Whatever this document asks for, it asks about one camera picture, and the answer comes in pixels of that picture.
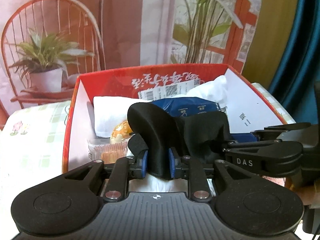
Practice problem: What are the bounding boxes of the white shipping label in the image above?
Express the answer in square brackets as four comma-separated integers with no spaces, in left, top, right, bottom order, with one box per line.
[138,79,203,101]

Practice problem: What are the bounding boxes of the orange floral quilted cloth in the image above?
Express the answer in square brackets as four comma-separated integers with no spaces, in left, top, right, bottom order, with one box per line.
[110,120,133,144]

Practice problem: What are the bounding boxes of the bread snack package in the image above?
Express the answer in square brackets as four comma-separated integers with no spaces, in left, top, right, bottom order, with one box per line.
[88,139,128,164]

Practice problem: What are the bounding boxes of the olive yellow wall panel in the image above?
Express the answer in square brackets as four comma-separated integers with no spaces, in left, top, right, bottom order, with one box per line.
[242,0,298,89]

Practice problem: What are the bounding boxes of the blue snack bag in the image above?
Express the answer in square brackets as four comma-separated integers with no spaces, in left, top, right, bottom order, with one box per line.
[150,96,258,143]

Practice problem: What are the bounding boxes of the red strawberry cardboard box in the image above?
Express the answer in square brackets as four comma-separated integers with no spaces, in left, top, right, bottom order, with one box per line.
[62,63,285,172]

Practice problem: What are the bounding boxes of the black sleep mask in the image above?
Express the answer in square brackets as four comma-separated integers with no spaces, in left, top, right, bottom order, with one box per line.
[127,102,232,180]

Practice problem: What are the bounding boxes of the white zippered pillow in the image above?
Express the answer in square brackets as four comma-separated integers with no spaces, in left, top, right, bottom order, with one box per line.
[93,75,227,138]

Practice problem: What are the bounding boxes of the printed room scene backdrop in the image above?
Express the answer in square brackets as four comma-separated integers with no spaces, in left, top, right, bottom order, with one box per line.
[1,0,262,126]

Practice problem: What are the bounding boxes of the teal blue curtain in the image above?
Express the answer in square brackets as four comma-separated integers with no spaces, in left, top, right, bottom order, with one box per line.
[268,0,319,124]

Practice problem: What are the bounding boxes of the person's right hand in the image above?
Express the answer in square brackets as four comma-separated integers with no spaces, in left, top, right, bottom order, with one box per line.
[260,173,320,205]

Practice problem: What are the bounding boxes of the green checked bunny tablecloth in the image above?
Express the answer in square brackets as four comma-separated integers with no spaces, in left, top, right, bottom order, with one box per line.
[1,80,293,239]

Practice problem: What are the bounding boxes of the white green patterned cloth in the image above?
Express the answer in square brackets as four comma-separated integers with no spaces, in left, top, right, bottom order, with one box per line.
[129,150,188,193]

